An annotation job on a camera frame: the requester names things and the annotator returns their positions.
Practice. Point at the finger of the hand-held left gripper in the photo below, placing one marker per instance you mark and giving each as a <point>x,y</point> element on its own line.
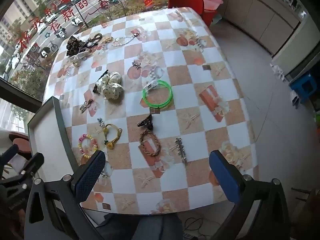
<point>9,152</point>
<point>31,165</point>

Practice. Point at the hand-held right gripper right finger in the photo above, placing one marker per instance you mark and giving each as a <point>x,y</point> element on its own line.
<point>225,175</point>

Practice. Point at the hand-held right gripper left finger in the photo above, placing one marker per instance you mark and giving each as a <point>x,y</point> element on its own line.
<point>90,175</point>

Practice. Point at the white box with green rim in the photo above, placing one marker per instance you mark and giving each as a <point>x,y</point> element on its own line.
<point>47,135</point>

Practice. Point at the black beaded snap hair clip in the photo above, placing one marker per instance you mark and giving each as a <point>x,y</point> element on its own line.
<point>100,80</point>

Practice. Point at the brown round stool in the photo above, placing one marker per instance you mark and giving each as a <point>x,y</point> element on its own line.
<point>20,142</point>

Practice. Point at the silver hair clip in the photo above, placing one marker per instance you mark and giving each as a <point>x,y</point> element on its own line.
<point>180,148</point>

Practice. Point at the small charm earring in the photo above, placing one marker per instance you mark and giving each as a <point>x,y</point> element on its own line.
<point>101,123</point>

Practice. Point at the bronze hair clip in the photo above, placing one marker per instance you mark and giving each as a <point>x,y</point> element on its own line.
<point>86,105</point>

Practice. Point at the black claw clip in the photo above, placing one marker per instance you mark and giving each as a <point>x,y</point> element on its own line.
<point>146,123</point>

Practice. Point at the person's jeans legs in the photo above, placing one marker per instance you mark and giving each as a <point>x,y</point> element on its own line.
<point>150,227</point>

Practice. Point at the cream polka-dot scrunchie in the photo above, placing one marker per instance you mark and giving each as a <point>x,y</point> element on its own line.
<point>111,85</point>

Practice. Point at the green bangles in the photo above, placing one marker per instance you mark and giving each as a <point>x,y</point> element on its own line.
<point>144,97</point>

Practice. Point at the checkered printed tablecloth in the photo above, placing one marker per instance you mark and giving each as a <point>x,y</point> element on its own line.
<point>190,85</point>

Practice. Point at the small brass trinket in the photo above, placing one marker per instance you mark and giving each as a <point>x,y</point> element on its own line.
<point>75,63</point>

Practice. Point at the blue plastic stool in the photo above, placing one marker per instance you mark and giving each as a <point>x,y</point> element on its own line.
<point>302,87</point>

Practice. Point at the dark braided hair accessory pile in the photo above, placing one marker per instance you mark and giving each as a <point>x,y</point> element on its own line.
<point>73,45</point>

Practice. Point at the gold brooch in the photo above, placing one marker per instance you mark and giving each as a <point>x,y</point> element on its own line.
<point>108,40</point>

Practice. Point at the beige cabinets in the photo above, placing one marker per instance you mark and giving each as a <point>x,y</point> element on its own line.
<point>257,17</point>

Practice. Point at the pink basin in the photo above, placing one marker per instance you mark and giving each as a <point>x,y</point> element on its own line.
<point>212,1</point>

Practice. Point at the red lantern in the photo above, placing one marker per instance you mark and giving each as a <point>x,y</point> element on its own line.
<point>147,0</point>

